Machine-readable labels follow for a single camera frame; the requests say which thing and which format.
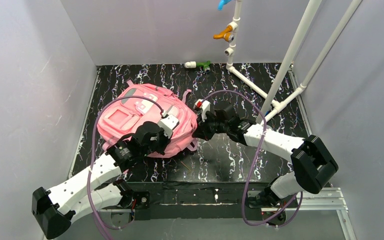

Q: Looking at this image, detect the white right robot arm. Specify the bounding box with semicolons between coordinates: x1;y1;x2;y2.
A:
193;100;339;205

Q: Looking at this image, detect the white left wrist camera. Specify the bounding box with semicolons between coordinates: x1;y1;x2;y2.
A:
157;114;180;139

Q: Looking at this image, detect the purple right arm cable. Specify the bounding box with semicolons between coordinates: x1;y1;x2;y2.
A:
201;90;304;228

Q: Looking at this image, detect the orange tap handle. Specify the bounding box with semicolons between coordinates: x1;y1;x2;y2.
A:
213;25;234;43

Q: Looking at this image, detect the white pvc pipe frame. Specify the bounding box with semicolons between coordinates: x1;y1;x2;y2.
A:
229;0;361;120

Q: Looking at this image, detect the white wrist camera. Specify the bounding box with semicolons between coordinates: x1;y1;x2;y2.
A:
194;99;211;122
157;114;180;139

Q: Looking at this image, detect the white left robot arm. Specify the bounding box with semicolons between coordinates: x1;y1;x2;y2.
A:
32;117;179;240

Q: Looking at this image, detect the green white pipe fitting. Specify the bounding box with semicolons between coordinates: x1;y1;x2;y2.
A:
184;60;211;73

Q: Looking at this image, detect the aluminium rail frame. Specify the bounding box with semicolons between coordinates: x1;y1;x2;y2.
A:
42;67;358;240

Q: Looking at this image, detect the pink student backpack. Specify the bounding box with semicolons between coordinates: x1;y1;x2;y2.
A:
97;80;198;158

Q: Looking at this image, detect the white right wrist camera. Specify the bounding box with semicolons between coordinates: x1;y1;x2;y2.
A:
194;99;211;122

